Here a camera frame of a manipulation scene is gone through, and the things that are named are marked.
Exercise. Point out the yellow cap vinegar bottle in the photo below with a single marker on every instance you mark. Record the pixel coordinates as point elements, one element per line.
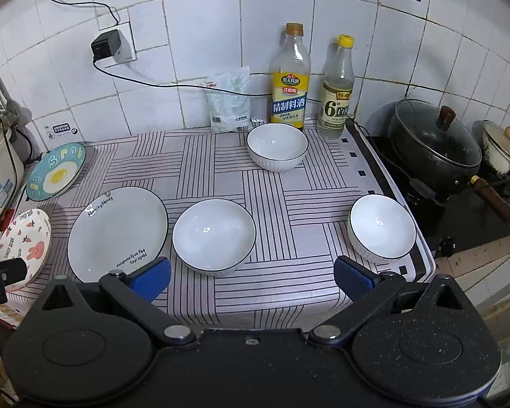
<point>335,106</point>

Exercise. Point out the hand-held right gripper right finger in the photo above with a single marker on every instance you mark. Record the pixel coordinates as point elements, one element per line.
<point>352,278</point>

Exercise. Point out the yellow label cooking wine bottle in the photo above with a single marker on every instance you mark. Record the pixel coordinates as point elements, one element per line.
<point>289,97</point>

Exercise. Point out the hanging metal utensils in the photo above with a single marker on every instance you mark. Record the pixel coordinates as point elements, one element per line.
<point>6,106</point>

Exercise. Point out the cream enamel pot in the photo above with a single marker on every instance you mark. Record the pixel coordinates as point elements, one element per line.
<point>503,148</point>

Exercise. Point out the white wall socket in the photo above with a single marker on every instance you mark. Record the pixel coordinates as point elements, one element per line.
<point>127,46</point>

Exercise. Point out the white ribbed bowl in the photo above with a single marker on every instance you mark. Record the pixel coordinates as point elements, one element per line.
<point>277,144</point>
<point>381,225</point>

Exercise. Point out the large white plate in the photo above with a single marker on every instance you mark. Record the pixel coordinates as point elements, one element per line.
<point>114,233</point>

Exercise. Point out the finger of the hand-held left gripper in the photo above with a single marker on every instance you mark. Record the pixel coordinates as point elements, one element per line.
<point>12,270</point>

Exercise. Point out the black induction stove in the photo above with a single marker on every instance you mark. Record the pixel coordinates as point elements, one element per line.
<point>463,221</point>

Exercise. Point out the white salt bag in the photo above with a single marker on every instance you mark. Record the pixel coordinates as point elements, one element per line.
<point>229,102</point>

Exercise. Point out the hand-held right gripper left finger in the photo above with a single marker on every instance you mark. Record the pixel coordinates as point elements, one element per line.
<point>153,274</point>

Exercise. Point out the black power adapter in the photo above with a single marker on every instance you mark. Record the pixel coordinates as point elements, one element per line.
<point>106,44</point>

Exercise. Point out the striped tablecloth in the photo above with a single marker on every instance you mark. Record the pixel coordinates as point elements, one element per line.
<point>289,229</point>

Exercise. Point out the black pot with glass lid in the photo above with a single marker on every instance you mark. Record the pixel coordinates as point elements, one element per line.
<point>433,144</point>

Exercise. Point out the pink rabbit print plate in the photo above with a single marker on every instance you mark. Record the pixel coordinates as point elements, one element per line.
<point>23,242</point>

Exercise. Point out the wide white bowl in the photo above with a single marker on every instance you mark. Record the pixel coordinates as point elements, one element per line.
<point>213,238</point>

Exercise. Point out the blue fried egg plate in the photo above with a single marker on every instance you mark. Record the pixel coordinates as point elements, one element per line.
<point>57,172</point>

